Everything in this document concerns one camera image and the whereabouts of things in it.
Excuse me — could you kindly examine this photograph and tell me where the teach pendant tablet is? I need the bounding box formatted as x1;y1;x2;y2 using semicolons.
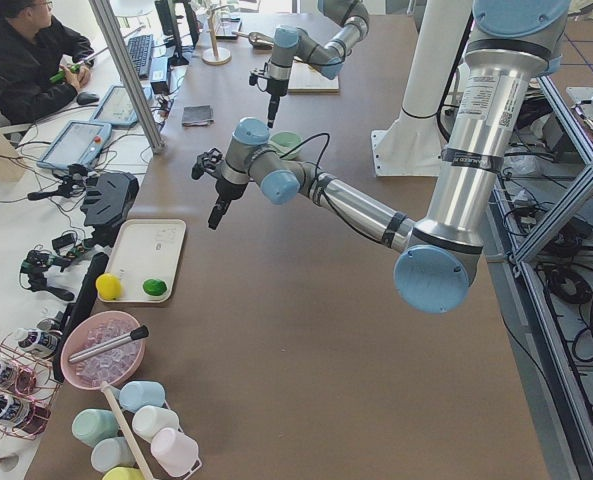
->
37;120;112;171
90;85;138;128

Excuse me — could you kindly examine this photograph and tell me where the bamboo cutting board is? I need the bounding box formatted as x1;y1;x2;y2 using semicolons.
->
288;62;340;94

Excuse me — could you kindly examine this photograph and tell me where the aluminium frame post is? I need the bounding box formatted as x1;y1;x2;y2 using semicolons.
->
89;0;165;154

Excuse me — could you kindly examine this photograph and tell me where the pink cup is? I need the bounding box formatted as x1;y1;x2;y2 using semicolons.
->
150;427;202;477

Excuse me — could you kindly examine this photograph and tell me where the beige tray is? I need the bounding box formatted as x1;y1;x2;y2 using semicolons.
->
98;219;186;304

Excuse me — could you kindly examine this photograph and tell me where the wooden stand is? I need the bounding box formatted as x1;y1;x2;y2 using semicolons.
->
202;1;232;66

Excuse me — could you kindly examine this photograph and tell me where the seated person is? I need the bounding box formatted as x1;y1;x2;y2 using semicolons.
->
0;1;93;124

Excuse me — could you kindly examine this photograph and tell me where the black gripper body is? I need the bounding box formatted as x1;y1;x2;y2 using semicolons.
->
249;61;288;96
191;148;247;201

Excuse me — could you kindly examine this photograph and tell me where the grey folded cloth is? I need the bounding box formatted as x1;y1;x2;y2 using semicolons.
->
181;105;214;127

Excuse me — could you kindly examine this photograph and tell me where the green cup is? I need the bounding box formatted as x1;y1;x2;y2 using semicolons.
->
71;409;119;447

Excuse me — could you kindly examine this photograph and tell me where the green ceramic bowl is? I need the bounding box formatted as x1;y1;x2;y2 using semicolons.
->
268;131;303;160

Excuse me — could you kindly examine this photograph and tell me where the green lime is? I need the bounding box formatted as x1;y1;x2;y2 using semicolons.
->
142;278;168;297

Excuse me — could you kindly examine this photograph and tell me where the metal scoop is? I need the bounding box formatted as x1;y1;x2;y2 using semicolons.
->
234;31;274;50

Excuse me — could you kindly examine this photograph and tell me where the pink bowl with ice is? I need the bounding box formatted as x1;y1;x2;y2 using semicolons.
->
60;311;145;390

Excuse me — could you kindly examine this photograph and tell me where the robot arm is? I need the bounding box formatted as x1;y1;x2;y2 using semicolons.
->
191;1;569;314
249;0;370;128

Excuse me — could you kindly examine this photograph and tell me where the light blue cup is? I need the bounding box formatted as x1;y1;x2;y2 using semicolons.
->
90;437;136;473

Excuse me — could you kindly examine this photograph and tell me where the yellow cup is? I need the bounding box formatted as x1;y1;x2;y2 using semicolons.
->
102;466;144;480

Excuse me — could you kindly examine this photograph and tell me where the yellow lemon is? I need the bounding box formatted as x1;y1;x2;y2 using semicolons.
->
95;273;122;301

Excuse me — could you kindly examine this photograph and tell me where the black keyboard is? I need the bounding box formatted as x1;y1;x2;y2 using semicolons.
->
126;34;154;79

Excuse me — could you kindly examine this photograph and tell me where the white cup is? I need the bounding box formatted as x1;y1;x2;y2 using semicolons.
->
132;405;180;443

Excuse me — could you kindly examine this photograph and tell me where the copper wire bottle rack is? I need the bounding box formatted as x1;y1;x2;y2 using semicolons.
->
0;335;60;440

